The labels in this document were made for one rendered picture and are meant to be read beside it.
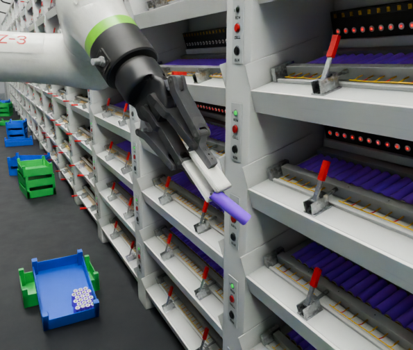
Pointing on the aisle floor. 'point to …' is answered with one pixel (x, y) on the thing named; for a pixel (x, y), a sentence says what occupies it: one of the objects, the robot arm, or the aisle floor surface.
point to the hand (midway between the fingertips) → (206, 174)
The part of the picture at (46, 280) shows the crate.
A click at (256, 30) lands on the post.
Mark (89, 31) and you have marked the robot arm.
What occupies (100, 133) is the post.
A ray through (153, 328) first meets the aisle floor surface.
